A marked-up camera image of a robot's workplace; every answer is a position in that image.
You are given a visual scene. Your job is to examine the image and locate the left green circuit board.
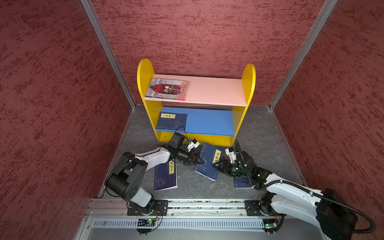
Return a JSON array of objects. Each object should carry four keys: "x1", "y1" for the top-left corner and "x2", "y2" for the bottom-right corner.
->
[{"x1": 137, "y1": 219, "x2": 157, "y2": 228}]

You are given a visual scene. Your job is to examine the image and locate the green circuit board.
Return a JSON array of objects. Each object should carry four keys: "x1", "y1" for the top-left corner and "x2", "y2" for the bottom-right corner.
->
[
  {"x1": 137, "y1": 219, "x2": 157, "y2": 228},
  {"x1": 263, "y1": 219, "x2": 279, "y2": 233}
]

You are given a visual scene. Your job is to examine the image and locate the right aluminium corner post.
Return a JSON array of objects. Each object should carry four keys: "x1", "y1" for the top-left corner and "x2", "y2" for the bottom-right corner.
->
[{"x1": 269, "y1": 0, "x2": 338, "y2": 112}]

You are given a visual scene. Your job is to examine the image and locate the right green circuit board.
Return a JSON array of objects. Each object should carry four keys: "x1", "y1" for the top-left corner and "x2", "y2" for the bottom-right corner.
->
[{"x1": 263, "y1": 219, "x2": 279, "y2": 233}]

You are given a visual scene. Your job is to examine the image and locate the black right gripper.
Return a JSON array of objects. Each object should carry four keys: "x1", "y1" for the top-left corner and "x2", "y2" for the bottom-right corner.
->
[{"x1": 212, "y1": 159, "x2": 250, "y2": 178}]

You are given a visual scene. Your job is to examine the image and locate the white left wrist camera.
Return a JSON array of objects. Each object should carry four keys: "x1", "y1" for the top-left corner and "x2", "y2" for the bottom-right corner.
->
[{"x1": 187, "y1": 139, "x2": 200, "y2": 152}]

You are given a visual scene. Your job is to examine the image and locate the left aluminium corner post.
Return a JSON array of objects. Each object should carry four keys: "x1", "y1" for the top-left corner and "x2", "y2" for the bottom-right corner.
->
[{"x1": 81, "y1": 0, "x2": 137, "y2": 110}]

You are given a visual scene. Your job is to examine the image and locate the aluminium corner post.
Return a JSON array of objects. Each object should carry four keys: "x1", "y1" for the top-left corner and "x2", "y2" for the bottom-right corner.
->
[
  {"x1": 81, "y1": 0, "x2": 137, "y2": 110},
  {"x1": 269, "y1": 0, "x2": 338, "y2": 112}
]

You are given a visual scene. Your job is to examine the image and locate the pink Hamlet picture book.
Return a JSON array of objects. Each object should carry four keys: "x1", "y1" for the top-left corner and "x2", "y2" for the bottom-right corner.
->
[{"x1": 145, "y1": 78, "x2": 190, "y2": 101}]

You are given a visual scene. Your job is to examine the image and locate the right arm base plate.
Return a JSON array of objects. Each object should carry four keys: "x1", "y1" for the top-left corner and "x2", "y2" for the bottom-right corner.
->
[{"x1": 244, "y1": 200, "x2": 284, "y2": 217}]

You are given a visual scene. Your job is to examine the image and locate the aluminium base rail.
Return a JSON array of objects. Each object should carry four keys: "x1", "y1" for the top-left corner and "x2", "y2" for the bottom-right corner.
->
[{"x1": 85, "y1": 198, "x2": 274, "y2": 219}]

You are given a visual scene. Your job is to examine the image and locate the blue chinese book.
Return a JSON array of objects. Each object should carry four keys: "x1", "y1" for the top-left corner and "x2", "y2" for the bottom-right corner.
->
[
  {"x1": 154, "y1": 161, "x2": 178, "y2": 191},
  {"x1": 234, "y1": 177, "x2": 252, "y2": 189},
  {"x1": 156, "y1": 112, "x2": 188, "y2": 132},
  {"x1": 195, "y1": 143, "x2": 224, "y2": 181}
]

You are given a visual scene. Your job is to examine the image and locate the yellow pink blue bookshelf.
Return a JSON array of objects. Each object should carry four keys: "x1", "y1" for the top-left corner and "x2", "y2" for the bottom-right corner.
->
[{"x1": 137, "y1": 59, "x2": 256, "y2": 147}]

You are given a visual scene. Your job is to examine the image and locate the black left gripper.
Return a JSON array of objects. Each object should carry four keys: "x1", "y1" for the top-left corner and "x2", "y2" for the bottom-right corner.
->
[{"x1": 176, "y1": 147, "x2": 205, "y2": 165}]

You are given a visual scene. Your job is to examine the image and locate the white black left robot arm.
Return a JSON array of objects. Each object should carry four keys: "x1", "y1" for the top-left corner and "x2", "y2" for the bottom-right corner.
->
[{"x1": 105, "y1": 133, "x2": 204, "y2": 214}]

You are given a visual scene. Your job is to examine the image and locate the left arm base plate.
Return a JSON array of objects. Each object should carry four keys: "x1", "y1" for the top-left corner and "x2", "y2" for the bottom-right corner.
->
[{"x1": 127, "y1": 200, "x2": 169, "y2": 217}]

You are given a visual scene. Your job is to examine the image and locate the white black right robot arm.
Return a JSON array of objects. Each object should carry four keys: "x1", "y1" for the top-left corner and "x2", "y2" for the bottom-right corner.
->
[{"x1": 213, "y1": 151, "x2": 358, "y2": 240}]

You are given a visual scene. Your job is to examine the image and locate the black corrugated right cable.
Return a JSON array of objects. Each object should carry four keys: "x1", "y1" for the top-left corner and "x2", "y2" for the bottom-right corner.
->
[{"x1": 234, "y1": 139, "x2": 377, "y2": 235}]

